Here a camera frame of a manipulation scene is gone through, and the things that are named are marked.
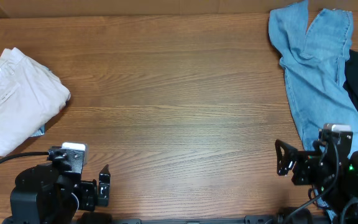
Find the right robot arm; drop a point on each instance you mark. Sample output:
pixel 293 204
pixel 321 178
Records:
pixel 340 197

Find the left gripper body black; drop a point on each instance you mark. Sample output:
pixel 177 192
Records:
pixel 87 194

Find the black printed jersey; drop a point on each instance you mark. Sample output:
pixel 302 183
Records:
pixel 64 105

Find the blue denim jeans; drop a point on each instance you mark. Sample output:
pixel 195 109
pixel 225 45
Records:
pixel 313 55

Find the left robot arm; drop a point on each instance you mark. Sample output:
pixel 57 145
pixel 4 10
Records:
pixel 55 193

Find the beige shorts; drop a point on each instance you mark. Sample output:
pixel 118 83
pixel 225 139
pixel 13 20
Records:
pixel 16 122

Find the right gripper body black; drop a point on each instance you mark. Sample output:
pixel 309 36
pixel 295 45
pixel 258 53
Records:
pixel 312 172

